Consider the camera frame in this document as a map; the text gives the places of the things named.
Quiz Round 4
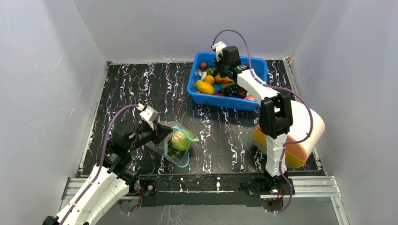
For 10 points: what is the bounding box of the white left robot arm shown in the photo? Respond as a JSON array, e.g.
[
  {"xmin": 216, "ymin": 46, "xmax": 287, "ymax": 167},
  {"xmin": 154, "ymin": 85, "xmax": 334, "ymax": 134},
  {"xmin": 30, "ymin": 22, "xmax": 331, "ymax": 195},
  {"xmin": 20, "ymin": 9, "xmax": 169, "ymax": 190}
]
[{"xmin": 43, "ymin": 122, "xmax": 173, "ymax": 225}]

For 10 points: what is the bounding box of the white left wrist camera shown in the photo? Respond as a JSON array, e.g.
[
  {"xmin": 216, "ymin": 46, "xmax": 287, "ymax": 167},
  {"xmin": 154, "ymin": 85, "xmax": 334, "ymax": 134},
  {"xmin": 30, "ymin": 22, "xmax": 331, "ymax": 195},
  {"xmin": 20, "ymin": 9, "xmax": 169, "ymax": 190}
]
[{"xmin": 138, "ymin": 104, "xmax": 159, "ymax": 130}]

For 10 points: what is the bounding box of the small orange toy fruit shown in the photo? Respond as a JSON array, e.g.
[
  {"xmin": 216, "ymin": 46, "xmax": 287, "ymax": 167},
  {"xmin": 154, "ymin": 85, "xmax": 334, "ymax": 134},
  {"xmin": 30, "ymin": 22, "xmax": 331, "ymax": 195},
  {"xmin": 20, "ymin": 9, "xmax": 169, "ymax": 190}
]
[{"xmin": 203, "ymin": 75, "xmax": 215, "ymax": 85}]

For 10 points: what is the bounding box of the yellow toy mango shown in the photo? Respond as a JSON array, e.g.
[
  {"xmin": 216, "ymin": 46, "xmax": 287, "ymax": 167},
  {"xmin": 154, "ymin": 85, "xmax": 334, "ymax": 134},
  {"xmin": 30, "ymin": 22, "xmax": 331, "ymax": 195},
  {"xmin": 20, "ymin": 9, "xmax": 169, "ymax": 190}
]
[{"xmin": 196, "ymin": 80, "xmax": 215, "ymax": 95}]

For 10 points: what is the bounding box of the black toy grape bunch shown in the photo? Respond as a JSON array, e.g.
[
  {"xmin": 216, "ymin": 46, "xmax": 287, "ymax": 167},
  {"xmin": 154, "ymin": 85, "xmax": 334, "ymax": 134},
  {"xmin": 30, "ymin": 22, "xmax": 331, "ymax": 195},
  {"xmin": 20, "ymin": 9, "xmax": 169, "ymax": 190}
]
[{"xmin": 217, "ymin": 84, "xmax": 240, "ymax": 98}]

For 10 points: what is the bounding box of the green toy pea cluster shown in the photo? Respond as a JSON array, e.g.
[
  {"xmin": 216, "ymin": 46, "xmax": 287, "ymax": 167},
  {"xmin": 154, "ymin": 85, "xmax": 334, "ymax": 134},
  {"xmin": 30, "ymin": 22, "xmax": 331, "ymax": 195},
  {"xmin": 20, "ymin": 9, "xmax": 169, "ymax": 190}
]
[{"xmin": 206, "ymin": 68, "xmax": 214, "ymax": 75}]

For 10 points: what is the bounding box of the black front rail frame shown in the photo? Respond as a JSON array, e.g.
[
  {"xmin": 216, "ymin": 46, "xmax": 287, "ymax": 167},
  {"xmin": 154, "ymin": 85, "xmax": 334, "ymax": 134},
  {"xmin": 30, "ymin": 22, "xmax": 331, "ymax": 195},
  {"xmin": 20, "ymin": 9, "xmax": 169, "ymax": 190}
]
[{"xmin": 63, "ymin": 172, "xmax": 343, "ymax": 215}]

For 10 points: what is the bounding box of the blue plastic bin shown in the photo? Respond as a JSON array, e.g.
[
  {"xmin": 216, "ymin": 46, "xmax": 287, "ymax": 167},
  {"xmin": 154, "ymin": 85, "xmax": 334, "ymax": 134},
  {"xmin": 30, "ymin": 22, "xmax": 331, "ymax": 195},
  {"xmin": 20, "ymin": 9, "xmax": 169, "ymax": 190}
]
[{"xmin": 187, "ymin": 52, "xmax": 268, "ymax": 111}]

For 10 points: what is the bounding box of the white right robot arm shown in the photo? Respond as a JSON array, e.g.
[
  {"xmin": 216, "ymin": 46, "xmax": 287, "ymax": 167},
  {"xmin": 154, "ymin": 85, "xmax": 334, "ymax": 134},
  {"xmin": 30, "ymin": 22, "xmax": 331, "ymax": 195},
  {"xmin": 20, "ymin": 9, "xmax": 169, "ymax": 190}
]
[{"xmin": 211, "ymin": 42, "xmax": 293, "ymax": 194}]

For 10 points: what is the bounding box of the dark red toy fruit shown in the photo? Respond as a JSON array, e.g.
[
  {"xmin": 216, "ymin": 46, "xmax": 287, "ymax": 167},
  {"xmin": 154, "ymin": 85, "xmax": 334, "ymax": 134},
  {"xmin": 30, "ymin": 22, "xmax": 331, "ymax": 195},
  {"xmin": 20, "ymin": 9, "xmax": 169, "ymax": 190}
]
[{"xmin": 237, "ymin": 89, "xmax": 247, "ymax": 99}]

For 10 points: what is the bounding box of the red toy pepper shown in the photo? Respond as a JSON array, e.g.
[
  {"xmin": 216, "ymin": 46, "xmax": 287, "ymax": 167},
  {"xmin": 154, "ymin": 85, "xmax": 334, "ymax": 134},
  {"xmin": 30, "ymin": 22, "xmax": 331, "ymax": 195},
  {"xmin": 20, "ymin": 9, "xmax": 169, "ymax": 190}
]
[{"xmin": 222, "ymin": 81, "xmax": 234, "ymax": 85}]

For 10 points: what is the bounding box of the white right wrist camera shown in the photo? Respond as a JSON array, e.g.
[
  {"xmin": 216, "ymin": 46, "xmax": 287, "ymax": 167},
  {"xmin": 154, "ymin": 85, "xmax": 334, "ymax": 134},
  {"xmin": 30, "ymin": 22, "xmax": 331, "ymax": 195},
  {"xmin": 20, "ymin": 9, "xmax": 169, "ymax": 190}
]
[{"xmin": 211, "ymin": 41, "xmax": 227, "ymax": 62}]

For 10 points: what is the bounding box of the green toy cabbage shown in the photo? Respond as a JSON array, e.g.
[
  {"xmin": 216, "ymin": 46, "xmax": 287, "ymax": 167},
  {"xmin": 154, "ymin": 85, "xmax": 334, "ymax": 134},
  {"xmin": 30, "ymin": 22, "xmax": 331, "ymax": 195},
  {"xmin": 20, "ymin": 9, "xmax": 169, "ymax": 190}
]
[{"xmin": 168, "ymin": 129, "xmax": 196, "ymax": 152}]

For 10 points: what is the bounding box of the yellow toy banana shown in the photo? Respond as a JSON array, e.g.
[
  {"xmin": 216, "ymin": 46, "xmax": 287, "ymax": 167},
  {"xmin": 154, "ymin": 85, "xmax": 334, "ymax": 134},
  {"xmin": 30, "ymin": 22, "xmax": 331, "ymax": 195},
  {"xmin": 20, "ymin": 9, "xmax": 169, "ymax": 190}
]
[{"xmin": 214, "ymin": 75, "xmax": 233, "ymax": 84}]

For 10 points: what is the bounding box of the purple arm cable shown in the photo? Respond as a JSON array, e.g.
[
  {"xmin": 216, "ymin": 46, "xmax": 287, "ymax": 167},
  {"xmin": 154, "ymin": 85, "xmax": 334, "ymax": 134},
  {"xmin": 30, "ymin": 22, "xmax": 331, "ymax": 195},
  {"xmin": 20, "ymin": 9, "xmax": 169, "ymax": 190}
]
[
  {"xmin": 212, "ymin": 29, "xmax": 314, "ymax": 213},
  {"xmin": 57, "ymin": 104, "xmax": 142, "ymax": 225}
]

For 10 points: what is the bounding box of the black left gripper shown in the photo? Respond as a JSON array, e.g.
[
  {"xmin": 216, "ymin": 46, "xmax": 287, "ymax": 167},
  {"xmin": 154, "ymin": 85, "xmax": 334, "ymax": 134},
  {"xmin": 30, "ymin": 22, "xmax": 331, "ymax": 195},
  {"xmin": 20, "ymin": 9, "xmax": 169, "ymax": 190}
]
[{"xmin": 127, "ymin": 120, "xmax": 173, "ymax": 152}]

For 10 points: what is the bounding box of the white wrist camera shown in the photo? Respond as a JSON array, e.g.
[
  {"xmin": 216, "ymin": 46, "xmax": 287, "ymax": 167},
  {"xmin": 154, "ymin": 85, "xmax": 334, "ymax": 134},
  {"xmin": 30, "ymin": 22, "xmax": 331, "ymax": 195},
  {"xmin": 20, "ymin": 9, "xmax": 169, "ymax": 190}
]
[
  {"xmin": 211, "ymin": 41, "xmax": 227, "ymax": 62},
  {"xmin": 138, "ymin": 104, "xmax": 159, "ymax": 130}
]

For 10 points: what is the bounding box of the pink toy peach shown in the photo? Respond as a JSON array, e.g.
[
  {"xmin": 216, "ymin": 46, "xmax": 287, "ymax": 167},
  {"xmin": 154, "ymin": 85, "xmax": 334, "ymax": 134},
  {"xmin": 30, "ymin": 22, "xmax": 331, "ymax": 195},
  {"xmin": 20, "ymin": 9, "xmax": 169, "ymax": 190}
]
[{"xmin": 245, "ymin": 95, "xmax": 256, "ymax": 101}]

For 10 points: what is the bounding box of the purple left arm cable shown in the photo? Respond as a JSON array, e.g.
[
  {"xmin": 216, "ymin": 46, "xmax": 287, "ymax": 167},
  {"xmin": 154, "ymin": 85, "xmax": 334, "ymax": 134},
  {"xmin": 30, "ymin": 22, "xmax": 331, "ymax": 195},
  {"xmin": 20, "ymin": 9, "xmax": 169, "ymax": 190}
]
[{"xmin": 57, "ymin": 104, "xmax": 142, "ymax": 225}]

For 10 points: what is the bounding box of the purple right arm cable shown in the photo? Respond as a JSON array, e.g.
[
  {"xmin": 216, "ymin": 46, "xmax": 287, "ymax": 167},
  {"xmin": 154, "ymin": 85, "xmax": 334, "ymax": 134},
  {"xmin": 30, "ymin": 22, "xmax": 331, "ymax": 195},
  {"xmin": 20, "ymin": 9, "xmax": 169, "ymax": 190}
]
[{"xmin": 212, "ymin": 29, "xmax": 314, "ymax": 213}]

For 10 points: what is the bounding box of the clear zip top bag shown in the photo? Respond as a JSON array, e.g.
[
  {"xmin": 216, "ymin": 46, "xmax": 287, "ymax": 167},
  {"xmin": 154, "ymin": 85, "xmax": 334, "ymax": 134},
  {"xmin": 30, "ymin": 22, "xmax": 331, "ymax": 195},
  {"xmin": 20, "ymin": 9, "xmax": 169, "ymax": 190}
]
[{"xmin": 145, "ymin": 121, "xmax": 199, "ymax": 168}]

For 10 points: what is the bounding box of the dark purple toy plum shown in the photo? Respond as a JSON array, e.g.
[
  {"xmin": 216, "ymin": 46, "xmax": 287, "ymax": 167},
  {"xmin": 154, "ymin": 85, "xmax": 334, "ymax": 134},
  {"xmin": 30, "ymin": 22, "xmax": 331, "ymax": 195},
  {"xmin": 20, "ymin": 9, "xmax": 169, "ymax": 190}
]
[{"xmin": 209, "ymin": 66, "xmax": 218, "ymax": 76}]

